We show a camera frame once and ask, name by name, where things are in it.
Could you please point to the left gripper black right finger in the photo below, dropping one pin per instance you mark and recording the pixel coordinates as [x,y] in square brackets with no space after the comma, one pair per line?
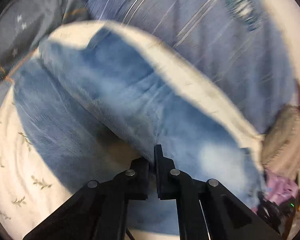
[163,165]

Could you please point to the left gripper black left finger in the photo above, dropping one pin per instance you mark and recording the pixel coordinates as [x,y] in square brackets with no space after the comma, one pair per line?
[138,179]

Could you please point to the light blue denim jeans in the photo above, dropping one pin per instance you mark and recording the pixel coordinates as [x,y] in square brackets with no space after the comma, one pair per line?
[88,110]

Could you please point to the cream leaf-print bed sheet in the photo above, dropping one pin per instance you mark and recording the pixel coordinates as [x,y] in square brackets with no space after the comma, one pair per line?
[29,191]

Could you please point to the purple floral cloth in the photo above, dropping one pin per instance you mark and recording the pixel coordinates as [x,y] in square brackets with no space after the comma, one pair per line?
[278,189]

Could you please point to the beige striped floral pillow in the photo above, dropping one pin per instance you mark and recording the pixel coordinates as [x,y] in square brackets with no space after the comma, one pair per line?
[281,146]

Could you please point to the blue striped pillow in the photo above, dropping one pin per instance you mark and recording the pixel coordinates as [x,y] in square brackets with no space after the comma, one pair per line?
[235,43]

